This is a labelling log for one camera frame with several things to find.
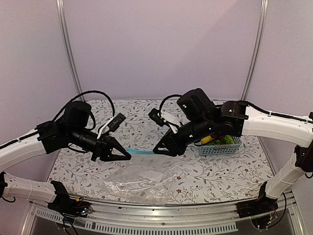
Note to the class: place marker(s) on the left aluminium frame post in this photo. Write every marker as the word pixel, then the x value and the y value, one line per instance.
pixel 67 45

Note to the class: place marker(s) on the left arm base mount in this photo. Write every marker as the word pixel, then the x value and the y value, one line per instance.
pixel 68 207

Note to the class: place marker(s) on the clear zip top bag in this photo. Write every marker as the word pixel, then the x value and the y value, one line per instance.
pixel 146 179

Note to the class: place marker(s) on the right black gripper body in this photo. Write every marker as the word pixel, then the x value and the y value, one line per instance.
pixel 194 126

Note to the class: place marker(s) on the blue plastic basket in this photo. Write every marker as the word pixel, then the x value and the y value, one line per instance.
pixel 206 149

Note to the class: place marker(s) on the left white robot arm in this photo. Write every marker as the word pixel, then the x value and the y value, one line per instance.
pixel 48 137

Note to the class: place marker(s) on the floral table mat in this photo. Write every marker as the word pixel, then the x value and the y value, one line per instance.
pixel 199 180

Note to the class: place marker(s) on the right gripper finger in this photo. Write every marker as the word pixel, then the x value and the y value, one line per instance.
pixel 168 151
pixel 165 141

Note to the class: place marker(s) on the front aluminium rail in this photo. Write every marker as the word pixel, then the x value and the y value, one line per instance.
pixel 128 219

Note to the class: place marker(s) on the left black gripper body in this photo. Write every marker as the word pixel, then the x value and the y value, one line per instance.
pixel 100 147

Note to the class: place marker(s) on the yellow toy lemon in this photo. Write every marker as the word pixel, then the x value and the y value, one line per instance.
pixel 206 139

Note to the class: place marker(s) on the green toy grapes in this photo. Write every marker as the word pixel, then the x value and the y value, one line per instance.
pixel 222 140

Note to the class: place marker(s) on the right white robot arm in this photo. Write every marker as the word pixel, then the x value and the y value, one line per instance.
pixel 238 118

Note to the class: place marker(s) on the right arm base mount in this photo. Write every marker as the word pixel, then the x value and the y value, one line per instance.
pixel 262 204

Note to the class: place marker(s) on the aluminium frame post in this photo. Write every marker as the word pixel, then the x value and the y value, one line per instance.
pixel 256 48
pixel 67 45

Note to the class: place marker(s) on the right aluminium frame post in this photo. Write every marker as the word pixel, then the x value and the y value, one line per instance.
pixel 256 48

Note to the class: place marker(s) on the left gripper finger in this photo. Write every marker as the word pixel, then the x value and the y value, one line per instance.
pixel 113 144
pixel 114 157

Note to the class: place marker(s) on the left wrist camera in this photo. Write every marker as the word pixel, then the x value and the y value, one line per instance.
pixel 111 125

